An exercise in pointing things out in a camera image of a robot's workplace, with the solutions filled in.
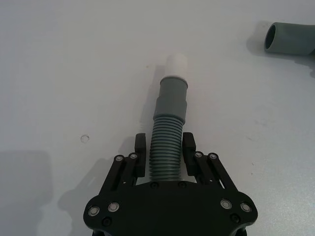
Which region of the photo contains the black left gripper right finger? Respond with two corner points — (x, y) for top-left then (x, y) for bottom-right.
(181, 132), (237, 190)

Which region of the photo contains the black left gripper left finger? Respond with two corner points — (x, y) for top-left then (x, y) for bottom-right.
(102, 133), (152, 192)

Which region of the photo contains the grey corrugated hose white tip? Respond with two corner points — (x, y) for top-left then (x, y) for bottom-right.
(148, 52), (190, 183)

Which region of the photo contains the grey plastic pipe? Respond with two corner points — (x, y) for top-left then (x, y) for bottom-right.
(264, 22), (315, 57)

